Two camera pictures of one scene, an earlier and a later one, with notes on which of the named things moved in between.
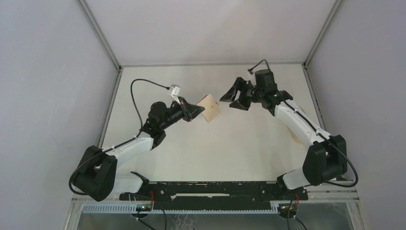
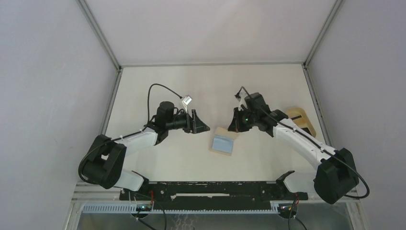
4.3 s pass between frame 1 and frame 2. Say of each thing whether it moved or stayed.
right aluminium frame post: stayed
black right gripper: moved
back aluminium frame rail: stayed
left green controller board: stayed
